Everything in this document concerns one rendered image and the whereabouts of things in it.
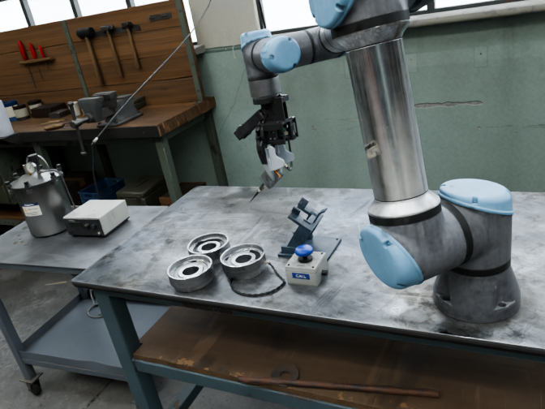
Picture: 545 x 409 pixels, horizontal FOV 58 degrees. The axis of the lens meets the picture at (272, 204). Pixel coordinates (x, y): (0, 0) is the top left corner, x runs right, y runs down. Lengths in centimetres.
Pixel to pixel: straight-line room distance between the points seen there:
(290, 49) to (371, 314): 57
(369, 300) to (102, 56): 257
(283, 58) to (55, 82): 266
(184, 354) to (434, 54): 177
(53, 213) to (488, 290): 154
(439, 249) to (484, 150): 182
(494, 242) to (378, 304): 25
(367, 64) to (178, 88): 228
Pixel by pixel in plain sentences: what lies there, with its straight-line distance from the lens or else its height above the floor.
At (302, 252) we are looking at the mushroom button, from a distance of 105.
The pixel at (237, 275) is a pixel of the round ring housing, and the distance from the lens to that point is 113.
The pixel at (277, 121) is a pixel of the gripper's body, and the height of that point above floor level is 109.
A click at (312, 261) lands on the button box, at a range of 107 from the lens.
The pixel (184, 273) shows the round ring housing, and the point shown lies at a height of 82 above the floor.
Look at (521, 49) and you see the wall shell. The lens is 249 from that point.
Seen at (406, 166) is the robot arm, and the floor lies 111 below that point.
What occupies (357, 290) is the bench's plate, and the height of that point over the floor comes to 80.
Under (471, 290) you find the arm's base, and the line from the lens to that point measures 93.
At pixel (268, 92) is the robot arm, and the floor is 116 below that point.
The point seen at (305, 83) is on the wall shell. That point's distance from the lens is 271.
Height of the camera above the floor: 139
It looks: 24 degrees down
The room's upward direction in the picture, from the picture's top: 11 degrees counter-clockwise
